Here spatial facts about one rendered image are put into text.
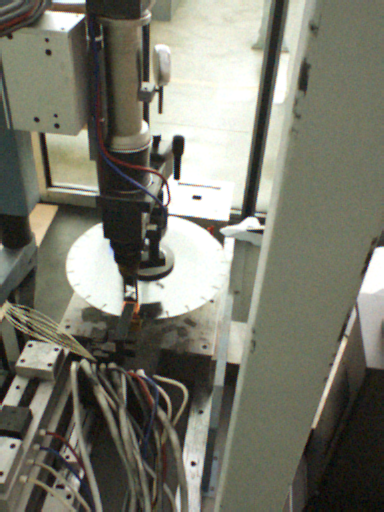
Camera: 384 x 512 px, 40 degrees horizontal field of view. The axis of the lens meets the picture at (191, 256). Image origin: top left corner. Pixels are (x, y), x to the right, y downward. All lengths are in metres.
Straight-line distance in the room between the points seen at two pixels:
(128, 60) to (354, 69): 0.53
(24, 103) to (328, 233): 0.52
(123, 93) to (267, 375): 0.51
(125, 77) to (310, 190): 0.53
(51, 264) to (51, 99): 0.80
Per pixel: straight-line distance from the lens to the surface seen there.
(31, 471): 0.98
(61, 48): 0.63
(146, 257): 0.98
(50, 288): 1.35
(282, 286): 0.21
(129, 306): 0.95
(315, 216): 0.19
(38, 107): 0.67
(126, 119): 0.72
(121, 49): 0.68
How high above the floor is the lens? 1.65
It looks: 40 degrees down
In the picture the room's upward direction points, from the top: 4 degrees clockwise
